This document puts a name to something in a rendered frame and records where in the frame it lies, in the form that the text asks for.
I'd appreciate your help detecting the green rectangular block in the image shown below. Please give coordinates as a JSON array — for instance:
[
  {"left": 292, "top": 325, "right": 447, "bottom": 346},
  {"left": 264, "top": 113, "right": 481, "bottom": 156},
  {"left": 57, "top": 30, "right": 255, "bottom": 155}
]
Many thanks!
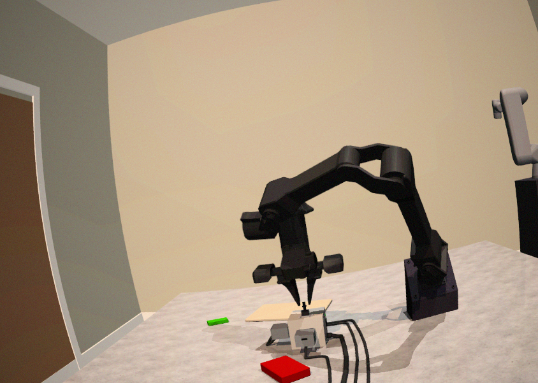
[{"left": 207, "top": 317, "right": 228, "bottom": 326}]

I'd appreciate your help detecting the red rectangular block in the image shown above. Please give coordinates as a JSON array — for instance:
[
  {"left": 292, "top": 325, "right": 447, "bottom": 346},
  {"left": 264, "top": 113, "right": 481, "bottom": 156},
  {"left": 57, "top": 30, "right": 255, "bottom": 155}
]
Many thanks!
[{"left": 260, "top": 356, "right": 311, "bottom": 383}]

